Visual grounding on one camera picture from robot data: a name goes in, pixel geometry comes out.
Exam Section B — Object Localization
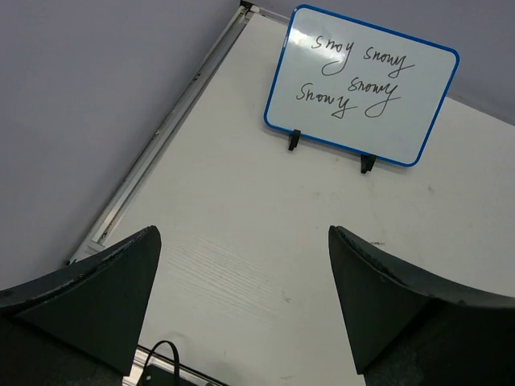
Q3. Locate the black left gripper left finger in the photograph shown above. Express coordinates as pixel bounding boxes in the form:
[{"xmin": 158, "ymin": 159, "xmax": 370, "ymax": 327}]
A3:
[{"xmin": 1, "ymin": 226, "xmax": 162, "ymax": 385}]

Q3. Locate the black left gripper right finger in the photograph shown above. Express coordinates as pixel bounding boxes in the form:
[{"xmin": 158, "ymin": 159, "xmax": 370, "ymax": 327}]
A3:
[{"xmin": 328, "ymin": 226, "xmax": 514, "ymax": 385}]

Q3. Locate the blue-framed whiteboard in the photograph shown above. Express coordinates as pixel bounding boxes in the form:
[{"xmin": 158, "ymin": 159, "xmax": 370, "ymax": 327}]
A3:
[{"xmin": 263, "ymin": 4, "xmax": 459, "ymax": 167}]

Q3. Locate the black right whiteboard foot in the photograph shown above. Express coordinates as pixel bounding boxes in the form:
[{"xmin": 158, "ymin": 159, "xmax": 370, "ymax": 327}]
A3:
[{"xmin": 360, "ymin": 154, "xmax": 377, "ymax": 174}]

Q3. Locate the black whiteboard foot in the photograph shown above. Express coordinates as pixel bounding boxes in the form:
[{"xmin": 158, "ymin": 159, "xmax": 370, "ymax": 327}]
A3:
[
  {"xmin": 288, "ymin": 129, "xmax": 302, "ymax": 151},
  {"xmin": 360, "ymin": 154, "xmax": 377, "ymax": 174}
]

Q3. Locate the black left whiteboard foot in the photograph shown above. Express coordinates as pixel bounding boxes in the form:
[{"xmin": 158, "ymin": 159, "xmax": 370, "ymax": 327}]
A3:
[{"xmin": 288, "ymin": 129, "xmax": 302, "ymax": 151}]

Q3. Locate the black cable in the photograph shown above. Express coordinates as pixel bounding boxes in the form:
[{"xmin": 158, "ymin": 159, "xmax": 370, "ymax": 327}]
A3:
[{"xmin": 136, "ymin": 340, "xmax": 182, "ymax": 386}]

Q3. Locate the aluminium table edge rail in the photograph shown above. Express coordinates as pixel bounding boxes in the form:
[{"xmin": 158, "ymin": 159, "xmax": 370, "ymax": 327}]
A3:
[{"xmin": 64, "ymin": 0, "xmax": 290, "ymax": 266}]

